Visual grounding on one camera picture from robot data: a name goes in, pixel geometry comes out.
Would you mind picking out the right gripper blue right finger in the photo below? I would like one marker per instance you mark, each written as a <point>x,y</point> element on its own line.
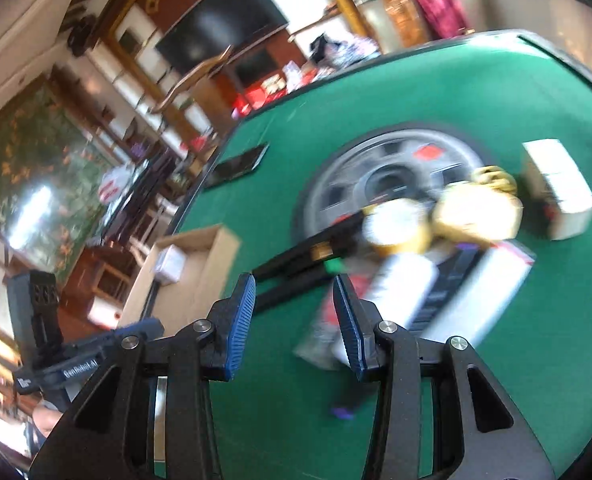
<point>357,320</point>

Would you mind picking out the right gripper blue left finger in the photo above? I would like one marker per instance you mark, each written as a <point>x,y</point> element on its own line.
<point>231,318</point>

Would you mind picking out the black marker green cap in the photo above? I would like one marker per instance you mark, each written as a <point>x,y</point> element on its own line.
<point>322,273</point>

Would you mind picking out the small white pill bottle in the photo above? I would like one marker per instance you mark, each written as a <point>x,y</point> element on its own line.
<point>399,286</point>

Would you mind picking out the cardboard tray box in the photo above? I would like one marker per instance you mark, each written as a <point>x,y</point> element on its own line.
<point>209,254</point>

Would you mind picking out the black marker yellow cap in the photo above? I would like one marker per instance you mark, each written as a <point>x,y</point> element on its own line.
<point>339,240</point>

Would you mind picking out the white cube box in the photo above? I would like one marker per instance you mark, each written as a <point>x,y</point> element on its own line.
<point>169,265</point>

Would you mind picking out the yellow round tin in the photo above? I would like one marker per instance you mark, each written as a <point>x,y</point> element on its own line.
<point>397,226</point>

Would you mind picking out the white red long box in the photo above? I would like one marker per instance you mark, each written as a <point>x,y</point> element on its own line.
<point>484,296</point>

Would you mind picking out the cream cartoon case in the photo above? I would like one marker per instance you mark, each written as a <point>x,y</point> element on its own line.
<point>468,212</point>

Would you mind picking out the white blue medicine box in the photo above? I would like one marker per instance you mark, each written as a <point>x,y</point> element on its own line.
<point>555,181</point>

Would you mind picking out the clear tube red label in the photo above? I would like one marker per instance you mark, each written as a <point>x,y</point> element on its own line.
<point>322,344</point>

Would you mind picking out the black smartphone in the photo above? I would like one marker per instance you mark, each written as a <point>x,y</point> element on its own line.
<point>236,167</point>

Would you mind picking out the round mahjong table centre panel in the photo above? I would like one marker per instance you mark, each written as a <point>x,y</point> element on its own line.
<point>410,160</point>

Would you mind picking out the black glass side table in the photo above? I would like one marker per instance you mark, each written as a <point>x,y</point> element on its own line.
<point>123,216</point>

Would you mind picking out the white red plastic bag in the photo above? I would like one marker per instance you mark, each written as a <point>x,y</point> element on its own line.
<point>114,182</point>

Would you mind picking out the wooden chair near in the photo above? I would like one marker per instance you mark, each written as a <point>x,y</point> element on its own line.
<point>197,87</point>

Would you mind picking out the pile of clothes bags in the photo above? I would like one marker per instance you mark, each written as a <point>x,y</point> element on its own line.
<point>339,54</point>

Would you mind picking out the black television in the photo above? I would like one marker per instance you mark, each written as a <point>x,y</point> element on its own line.
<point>212,26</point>

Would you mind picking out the yellow ring keychain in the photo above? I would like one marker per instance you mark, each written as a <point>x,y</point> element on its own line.
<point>496,178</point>

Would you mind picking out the floral wall painting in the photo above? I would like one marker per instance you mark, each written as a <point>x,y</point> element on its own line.
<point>49,175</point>

